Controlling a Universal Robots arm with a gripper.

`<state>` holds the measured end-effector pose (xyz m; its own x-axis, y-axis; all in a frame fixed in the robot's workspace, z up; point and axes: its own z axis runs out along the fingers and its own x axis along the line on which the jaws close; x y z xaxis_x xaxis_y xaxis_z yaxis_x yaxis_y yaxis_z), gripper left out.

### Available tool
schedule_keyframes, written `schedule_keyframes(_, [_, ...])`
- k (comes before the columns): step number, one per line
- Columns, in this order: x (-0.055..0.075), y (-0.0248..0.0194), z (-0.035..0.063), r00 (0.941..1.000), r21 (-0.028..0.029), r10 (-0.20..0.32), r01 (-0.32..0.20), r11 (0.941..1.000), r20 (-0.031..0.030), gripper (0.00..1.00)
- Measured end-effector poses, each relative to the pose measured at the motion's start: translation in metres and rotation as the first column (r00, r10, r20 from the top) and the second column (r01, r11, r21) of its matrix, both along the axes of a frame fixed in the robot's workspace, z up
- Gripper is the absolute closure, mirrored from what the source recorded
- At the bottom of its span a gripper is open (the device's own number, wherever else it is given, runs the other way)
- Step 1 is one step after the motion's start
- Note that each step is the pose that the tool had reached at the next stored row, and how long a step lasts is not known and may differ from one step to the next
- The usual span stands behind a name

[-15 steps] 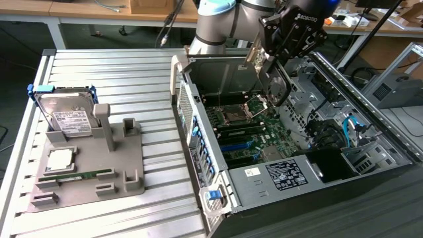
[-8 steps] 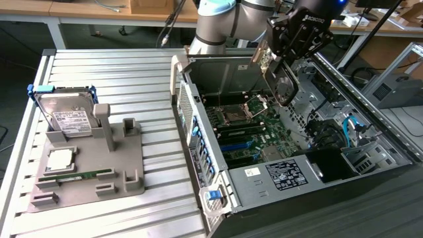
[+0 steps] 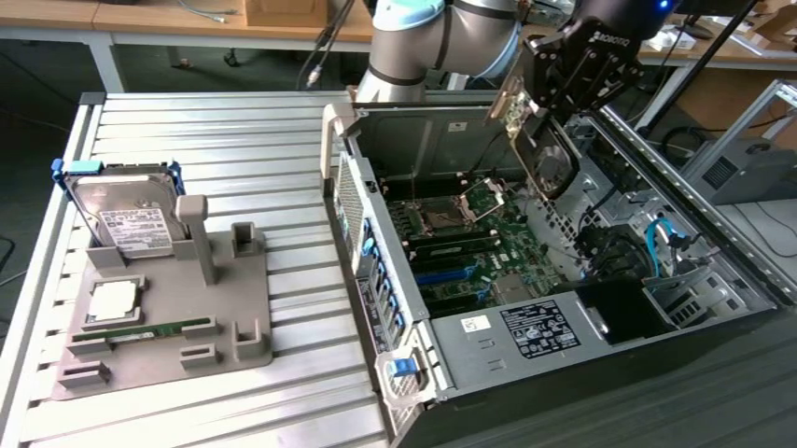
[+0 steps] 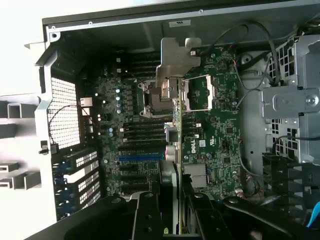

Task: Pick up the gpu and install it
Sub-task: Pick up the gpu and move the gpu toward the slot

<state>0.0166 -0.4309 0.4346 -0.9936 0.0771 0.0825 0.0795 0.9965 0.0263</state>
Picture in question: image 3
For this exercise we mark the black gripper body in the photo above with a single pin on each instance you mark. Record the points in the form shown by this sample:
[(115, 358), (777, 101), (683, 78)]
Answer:
[(617, 28)]

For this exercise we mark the green graphics card black cooler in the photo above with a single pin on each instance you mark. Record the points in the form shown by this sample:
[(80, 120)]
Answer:
[(550, 163)]

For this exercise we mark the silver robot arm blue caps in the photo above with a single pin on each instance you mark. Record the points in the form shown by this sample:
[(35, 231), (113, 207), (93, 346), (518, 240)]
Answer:
[(430, 42)]

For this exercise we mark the white small box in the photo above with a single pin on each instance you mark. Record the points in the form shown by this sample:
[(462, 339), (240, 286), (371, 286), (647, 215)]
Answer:
[(678, 42)]

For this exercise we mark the black monitor stand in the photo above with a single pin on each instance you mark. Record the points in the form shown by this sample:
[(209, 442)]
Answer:
[(697, 30)]

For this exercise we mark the metal socket cover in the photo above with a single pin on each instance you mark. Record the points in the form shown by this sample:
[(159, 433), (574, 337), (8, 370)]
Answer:
[(486, 198)]

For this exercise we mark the grey metal cabinet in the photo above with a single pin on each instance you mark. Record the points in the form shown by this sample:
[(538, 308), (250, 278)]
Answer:
[(759, 177)]

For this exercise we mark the CPU socket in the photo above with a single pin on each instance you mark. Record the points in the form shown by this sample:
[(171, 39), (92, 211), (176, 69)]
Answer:
[(443, 217)]

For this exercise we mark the black RAM stick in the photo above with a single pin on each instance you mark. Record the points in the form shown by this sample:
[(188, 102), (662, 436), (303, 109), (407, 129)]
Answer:
[(454, 247)]

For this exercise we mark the open grey PC case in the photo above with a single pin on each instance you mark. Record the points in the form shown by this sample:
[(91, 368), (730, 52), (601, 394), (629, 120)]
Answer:
[(348, 196)]

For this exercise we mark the brown cardboard box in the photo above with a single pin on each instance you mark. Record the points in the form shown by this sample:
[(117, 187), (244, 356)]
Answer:
[(286, 11)]

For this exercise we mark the silver chipset heatsink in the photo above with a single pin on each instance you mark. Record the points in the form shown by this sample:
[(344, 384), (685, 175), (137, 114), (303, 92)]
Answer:
[(512, 287)]

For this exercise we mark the blue expansion slot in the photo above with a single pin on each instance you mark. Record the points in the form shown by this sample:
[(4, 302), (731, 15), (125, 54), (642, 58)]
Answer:
[(444, 275)]

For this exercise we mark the metal disk bay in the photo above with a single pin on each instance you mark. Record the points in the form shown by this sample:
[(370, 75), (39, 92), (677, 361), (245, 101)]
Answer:
[(685, 303)]

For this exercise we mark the grey power supply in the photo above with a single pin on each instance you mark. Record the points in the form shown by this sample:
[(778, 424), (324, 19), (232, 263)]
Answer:
[(486, 345)]

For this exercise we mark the blue case latch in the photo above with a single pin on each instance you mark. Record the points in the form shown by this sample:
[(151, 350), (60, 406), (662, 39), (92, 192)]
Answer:
[(402, 366)]

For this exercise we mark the hard disk in blue caddy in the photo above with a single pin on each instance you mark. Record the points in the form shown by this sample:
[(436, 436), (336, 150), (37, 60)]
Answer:
[(124, 210)]

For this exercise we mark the grey parts rack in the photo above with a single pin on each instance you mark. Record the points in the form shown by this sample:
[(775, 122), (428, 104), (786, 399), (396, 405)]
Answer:
[(161, 289)]

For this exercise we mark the silver CPU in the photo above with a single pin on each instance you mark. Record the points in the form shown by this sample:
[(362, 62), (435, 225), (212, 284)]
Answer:
[(112, 301)]

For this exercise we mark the green RAM stick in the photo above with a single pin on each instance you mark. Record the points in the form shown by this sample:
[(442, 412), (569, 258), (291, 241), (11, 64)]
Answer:
[(143, 332)]

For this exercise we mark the aluminium profile frame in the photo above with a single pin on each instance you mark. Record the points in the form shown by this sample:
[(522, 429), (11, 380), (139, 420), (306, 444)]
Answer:
[(755, 109)]

